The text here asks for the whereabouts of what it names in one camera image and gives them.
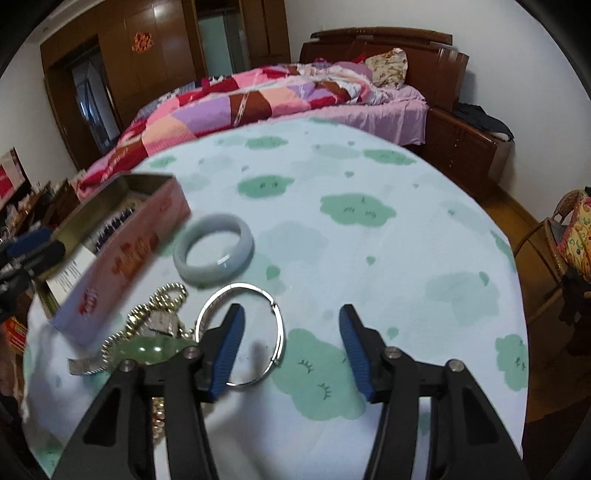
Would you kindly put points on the wooden nightstand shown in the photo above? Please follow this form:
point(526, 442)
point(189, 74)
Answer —
point(461, 147)

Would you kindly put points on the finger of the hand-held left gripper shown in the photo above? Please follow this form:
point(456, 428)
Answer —
point(46, 256)
point(30, 240)

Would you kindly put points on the patchwork quilt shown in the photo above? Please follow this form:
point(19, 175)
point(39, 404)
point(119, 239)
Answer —
point(207, 110)

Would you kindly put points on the pale jade bangle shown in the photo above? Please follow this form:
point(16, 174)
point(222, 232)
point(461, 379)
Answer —
point(207, 273)

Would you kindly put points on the red cardboard box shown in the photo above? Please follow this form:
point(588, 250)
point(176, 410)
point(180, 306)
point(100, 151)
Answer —
point(8, 177)

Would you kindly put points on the wooden bed headboard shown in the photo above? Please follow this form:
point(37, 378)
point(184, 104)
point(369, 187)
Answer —
point(346, 46)

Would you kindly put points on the wicker chair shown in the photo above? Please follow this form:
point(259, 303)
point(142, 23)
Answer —
point(535, 258)

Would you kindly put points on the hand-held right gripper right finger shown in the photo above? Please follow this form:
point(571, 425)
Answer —
point(355, 357)

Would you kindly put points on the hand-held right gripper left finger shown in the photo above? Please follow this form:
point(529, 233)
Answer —
point(228, 355)

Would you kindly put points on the silver bangle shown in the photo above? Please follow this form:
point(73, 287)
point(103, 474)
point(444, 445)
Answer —
point(280, 337)

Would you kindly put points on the wooden wardrobe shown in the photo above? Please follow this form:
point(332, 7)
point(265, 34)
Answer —
point(157, 74)

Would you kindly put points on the dark folded clothes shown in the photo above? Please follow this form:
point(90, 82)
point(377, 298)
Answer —
point(485, 120)

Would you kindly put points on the red paper decoration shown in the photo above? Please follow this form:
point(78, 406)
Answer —
point(142, 41)

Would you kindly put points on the floral pillow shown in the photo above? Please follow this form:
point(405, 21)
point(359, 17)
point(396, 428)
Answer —
point(388, 67)

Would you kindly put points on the white paper card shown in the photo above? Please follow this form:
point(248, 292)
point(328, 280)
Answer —
point(69, 277)

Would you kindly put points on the pink tin box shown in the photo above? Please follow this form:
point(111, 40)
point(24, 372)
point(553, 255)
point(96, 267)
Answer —
point(129, 258)

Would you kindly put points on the yellow floral cushion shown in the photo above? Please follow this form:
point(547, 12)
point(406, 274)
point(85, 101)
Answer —
point(577, 240)

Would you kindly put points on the green jade bangle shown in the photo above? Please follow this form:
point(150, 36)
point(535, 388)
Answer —
point(152, 348)

